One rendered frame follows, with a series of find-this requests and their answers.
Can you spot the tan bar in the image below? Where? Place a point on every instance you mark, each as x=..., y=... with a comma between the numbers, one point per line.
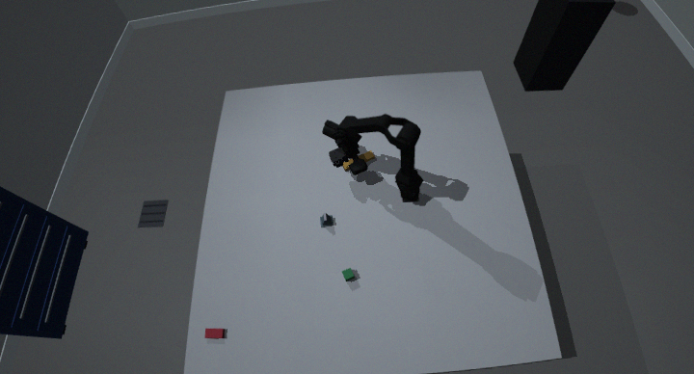
x=366, y=156

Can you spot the green cube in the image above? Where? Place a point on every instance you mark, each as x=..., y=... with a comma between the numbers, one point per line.
x=348, y=274

